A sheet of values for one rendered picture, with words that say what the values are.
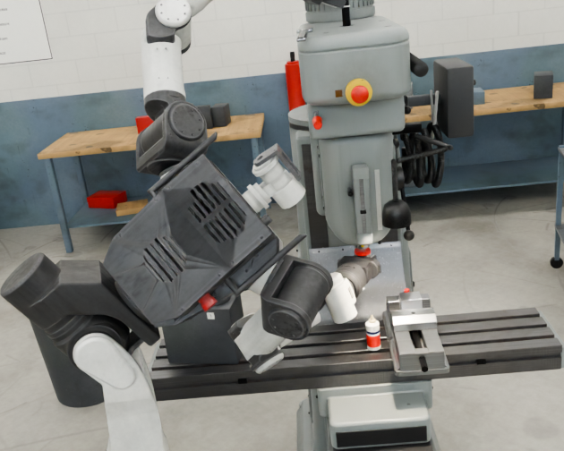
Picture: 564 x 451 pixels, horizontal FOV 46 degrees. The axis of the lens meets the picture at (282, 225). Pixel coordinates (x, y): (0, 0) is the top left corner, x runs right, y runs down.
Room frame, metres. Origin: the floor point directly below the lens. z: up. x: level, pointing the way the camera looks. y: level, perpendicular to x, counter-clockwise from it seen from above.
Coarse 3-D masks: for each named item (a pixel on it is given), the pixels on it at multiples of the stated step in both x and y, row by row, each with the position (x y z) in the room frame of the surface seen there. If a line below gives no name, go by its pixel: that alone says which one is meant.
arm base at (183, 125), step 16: (176, 112) 1.34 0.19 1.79; (192, 112) 1.37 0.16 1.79; (176, 128) 1.32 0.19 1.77; (192, 128) 1.34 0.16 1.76; (160, 144) 1.31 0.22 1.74; (176, 144) 1.31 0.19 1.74; (192, 144) 1.33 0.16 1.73; (144, 160) 1.36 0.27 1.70; (160, 160) 1.33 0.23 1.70; (176, 160) 1.33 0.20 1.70; (192, 160) 1.35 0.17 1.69
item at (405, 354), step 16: (384, 320) 1.83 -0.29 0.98; (400, 336) 1.63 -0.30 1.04; (416, 336) 1.64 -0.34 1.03; (432, 336) 1.61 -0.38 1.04; (400, 352) 1.56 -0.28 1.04; (416, 352) 1.55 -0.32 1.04; (432, 352) 1.54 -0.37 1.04; (400, 368) 1.55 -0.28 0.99; (416, 368) 1.54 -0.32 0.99; (432, 368) 1.54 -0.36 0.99; (448, 368) 1.54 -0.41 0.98
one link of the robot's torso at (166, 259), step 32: (160, 192) 1.18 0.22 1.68; (192, 192) 1.28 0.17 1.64; (224, 192) 1.17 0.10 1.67; (128, 224) 1.18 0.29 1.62; (160, 224) 1.16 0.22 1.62; (192, 224) 1.15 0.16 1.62; (224, 224) 1.14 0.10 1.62; (256, 224) 1.14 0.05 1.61; (128, 256) 1.16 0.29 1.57; (160, 256) 1.36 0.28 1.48; (192, 256) 1.13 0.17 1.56; (224, 256) 1.12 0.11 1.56; (256, 256) 1.22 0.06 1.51; (128, 288) 1.15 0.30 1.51; (160, 288) 1.13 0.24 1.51; (192, 288) 1.12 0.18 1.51; (224, 288) 1.19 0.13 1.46; (256, 288) 1.23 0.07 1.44; (160, 320) 1.12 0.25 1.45
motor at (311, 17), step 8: (352, 0) 1.91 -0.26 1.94; (360, 0) 1.92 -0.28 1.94; (368, 0) 1.93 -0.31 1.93; (312, 8) 1.95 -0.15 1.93; (320, 8) 1.93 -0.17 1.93; (328, 8) 1.92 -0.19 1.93; (336, 8) 1.90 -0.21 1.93; (352, 8) 1.91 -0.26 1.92; (360, 8) 1.92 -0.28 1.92; (368, 8) 1.93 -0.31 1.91; (312, 16) 1.95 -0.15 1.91; (320, 16) 1.92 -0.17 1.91; (328, 16) 1.91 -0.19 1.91; (336, 16) 1.90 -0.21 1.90; (352, 16) 1.90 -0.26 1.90; (360, 16) 1.91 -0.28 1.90; (368, 16) 1.94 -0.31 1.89
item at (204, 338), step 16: (224, 304) 1.73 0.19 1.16; (240, 304) 1.79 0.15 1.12; (192, 320) 1.72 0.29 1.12; (208, 320) 1.71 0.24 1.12; (224, 320) 1.70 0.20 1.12; (176, 336) 1.74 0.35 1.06; (192, 336) 1.72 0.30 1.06; (208, 336) 1.71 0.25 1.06; (224, 336) 1.70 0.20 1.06; (176, 352) 1.74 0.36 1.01; (192, 352) 1.73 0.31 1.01; (208, 352) 1.72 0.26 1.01; (224, 352) 1.70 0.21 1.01; (240, 352) 1.73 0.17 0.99
